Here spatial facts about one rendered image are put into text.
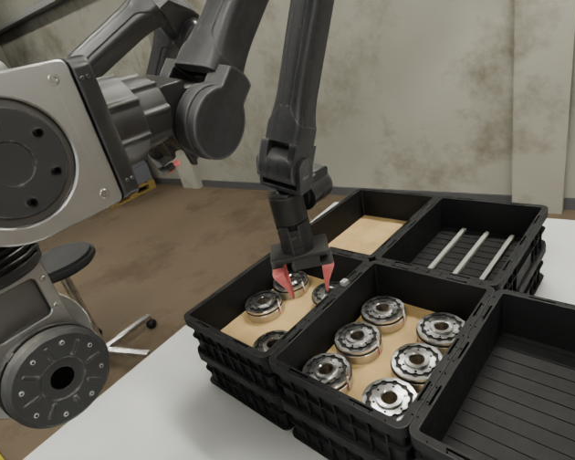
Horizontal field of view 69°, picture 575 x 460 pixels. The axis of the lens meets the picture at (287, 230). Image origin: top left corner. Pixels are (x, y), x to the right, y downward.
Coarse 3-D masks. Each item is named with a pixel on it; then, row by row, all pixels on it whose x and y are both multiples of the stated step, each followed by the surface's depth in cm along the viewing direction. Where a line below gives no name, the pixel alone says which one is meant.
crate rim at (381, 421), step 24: (384, 264) 102; (480, 288) 87; (480, 312) 80; (456, 336) 76; (312, 384) 73; (432, 384) 68; (360, 408) 67; (408, 408) 65; (384, 432) 65; (408, 432) 63
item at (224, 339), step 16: (352, 256) 109; (352, 272) 102; (224, 288) 109; (336, 288) 97; (320, 304) 93; (192, 320) 99; (304, 320) 90; (208, 336) 95; (224, 336) 91; (288, 336) 86; (240, 352) 88; (256, 352) 84; (272, 352) 83
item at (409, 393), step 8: (376, 384) 79; (384, 384) 79; (392, 384) 78; (400, 384) 78; (408, 384) 77; (368, 392) 78; (376, 392) 77; (408, 392) 76; (368, 400) 76; (408, 400) 74; (376, 408) 74; (400, 408) 73; (392, 416) 72; (400, 416) 72
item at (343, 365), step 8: (328, 352) 89; (312, 360) 88; (320, 360) 88; (336, 360) 87; (344, 360) 86; (304, 368) 87; (312, 368) 86; (344, 368) 85; (312, 376) 84; (336, 376) 83; (344, 376) 82; (328, 384) 82; (336, 384) 81
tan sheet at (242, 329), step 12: (312, 288) 117; (288, 300) 115; (300, 300) 114; (288, 312) 110; (300, 312) 109; (228, 324) 111; (240, 324) 110; (252, 324) 109; (264, 324) 108; (276, 324) 107; (288, 324) 106; (240, 336) 106; (252, 336) 105
